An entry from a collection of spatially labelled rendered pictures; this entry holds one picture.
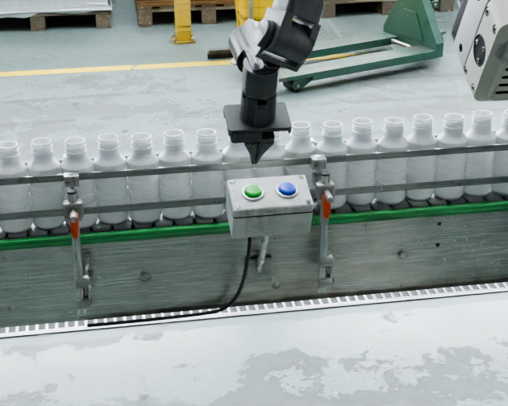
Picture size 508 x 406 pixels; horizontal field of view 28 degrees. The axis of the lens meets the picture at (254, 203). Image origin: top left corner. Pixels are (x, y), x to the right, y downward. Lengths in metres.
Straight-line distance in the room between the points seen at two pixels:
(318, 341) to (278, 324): 0.17
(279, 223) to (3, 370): 1.76
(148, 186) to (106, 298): 0.23
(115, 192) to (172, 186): 0.10
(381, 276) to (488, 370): 1.37
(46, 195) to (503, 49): 1.00
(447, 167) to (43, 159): 0.76
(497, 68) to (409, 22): 5.32
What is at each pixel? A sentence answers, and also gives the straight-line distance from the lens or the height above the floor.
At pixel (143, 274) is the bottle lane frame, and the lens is 1.90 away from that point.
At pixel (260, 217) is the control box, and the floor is 1.08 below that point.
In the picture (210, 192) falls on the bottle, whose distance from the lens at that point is 1.87.
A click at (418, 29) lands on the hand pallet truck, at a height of 0.20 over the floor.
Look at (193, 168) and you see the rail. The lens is 1.85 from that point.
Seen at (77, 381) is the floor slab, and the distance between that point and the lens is 3.25.
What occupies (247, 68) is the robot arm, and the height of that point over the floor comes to 1.36.
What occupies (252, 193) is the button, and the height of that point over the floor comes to 1.12.
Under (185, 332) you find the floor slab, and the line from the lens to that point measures 3.45.
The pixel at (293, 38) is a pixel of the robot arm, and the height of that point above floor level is 1.41.
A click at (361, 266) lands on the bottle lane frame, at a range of 1.98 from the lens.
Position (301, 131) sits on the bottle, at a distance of 1.88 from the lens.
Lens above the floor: 1.81
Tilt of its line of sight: 25 degrees down
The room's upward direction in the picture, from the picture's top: straight up
